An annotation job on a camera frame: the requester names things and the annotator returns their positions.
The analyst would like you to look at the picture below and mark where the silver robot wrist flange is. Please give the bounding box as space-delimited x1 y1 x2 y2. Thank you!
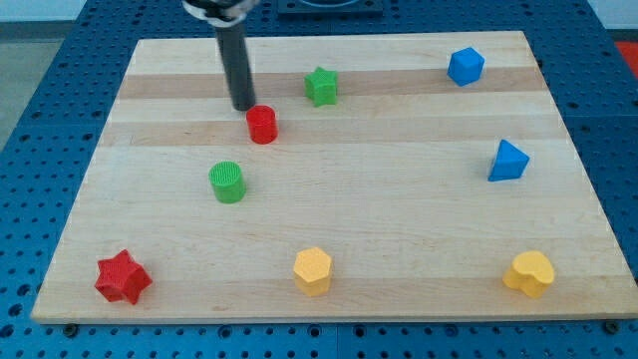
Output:
181 0 260 28

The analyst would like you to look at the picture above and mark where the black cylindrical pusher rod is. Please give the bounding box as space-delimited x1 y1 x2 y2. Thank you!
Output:
215 22 256 112

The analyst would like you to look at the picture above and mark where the red cylinder block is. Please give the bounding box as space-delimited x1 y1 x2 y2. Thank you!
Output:
245 105 278 145

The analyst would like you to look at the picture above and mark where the green star block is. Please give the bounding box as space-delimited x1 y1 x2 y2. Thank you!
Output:
304 67 338 107

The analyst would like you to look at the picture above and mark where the green cylinder block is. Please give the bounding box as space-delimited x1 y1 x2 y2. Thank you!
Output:
208 161 246 203

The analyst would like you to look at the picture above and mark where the wooden board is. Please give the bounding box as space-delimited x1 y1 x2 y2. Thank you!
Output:
32 31 637 324

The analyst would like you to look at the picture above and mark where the blue cube block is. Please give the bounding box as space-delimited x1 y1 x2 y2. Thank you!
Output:
448 47 484 87

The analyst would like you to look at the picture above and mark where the yellow hexagon block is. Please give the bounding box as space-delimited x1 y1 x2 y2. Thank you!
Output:
293 247 333 297

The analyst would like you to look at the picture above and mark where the red star block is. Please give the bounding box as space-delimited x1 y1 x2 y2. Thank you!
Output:
95 249 153 305

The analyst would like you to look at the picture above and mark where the blue triangle block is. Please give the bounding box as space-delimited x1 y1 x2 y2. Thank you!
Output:
487 140 529 181

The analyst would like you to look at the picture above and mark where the yellow heart block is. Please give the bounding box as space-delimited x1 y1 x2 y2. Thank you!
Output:
502 250 555 298

